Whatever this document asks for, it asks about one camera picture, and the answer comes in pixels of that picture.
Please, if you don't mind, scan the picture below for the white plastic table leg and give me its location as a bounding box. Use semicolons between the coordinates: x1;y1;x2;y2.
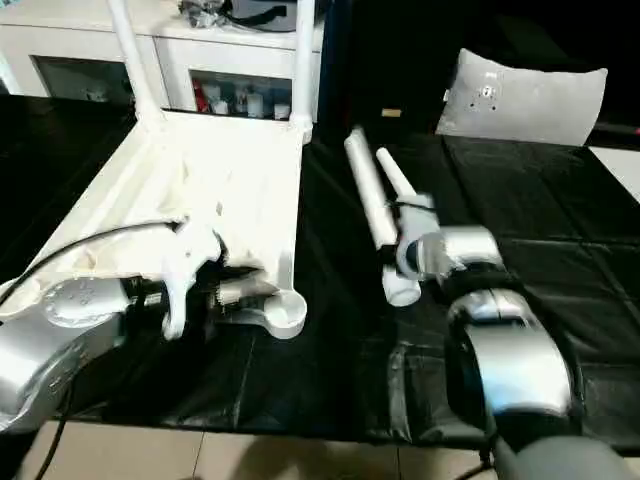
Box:
288;0;322;132
374;146;437;210
106;0;167;132
343;125;422;308

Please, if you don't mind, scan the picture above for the white plastic table top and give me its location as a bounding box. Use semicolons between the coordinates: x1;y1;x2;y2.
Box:
0;108;315;342

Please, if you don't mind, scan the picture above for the black work mat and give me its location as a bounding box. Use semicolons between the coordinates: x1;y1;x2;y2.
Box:
0;92;640;446

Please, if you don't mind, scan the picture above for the grey printed cushion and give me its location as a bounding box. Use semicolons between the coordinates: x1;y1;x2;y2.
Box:
434;47;610;148

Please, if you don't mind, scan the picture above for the black sofa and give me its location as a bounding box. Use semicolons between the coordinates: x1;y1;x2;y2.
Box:
314;0;640;149

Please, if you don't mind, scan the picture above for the white flat panel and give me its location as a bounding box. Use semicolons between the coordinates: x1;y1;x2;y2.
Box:
588;144;640;207

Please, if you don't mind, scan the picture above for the white glass-door cabinet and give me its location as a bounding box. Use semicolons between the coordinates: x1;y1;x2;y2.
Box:
0;0;325;124

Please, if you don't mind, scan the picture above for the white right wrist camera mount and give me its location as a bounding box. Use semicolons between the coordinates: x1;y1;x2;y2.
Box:
393;193;437;280

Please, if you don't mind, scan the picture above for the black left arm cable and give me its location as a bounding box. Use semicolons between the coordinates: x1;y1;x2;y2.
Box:
0;218;182;480

